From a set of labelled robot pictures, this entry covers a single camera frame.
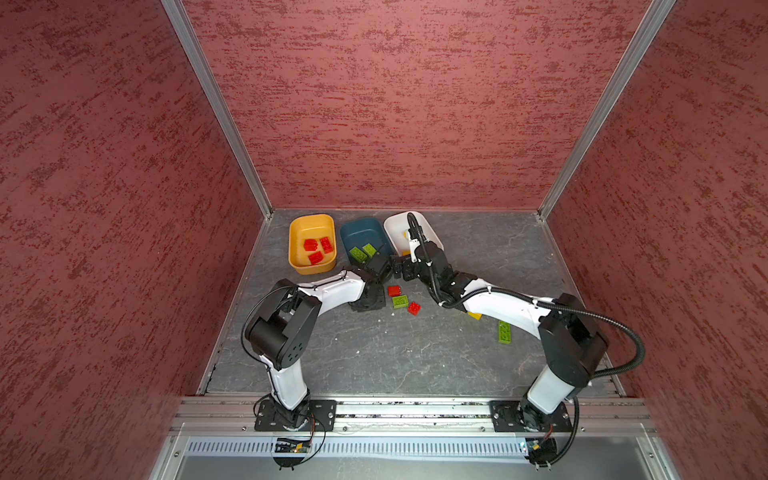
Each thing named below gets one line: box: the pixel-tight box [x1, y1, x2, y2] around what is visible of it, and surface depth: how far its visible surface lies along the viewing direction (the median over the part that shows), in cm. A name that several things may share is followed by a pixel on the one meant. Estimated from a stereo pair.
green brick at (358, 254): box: [349, 246, 367, 263], surface depth 108 cm
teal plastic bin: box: [340, 217, 397, 265], surface depth 112 cm
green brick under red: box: [392, 295, 409, 309], surface depth 96 cm
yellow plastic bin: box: [288, 214, 337, 275], surface depth 112 cm
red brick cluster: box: [303, 239, 318, 252], surface depth 110 cm
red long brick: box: [320, 236, 333, 254], surface depth 109 cm
